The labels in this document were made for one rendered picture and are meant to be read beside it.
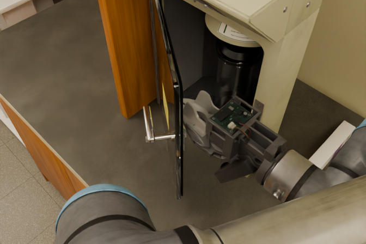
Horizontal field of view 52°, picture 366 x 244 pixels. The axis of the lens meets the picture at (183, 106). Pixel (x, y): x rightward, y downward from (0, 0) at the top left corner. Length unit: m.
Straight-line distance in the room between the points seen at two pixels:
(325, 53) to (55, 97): 0.83
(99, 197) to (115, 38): 0.51
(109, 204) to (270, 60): 0.39
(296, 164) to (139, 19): 0.53
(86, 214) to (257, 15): 0.32
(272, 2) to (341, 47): 0.64
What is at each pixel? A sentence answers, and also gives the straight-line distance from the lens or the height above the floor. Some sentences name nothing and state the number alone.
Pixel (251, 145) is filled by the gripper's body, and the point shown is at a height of 1.34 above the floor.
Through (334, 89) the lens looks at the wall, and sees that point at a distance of 1.25.
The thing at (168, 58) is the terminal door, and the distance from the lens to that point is 0.61.
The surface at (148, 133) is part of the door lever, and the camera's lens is 0.74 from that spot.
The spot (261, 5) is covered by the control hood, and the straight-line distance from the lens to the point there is 0.53.
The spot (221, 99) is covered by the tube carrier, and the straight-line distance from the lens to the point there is 0.94.
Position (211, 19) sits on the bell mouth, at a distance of 0.78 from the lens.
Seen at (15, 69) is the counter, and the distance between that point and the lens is 1.35.
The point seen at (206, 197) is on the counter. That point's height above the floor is 0.94.
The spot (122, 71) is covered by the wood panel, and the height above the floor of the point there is 1.13.
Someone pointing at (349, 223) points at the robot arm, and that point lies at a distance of 0.40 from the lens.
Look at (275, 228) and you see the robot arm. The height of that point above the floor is 1.47.
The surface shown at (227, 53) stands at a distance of 0.84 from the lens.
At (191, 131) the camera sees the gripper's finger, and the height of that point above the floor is 1.29.
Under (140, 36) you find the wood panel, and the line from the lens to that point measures 0.95.
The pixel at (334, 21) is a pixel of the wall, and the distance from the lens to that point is 1.13.
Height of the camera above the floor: 1.81
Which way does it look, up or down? 50 degrees down
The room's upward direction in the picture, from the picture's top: straight up
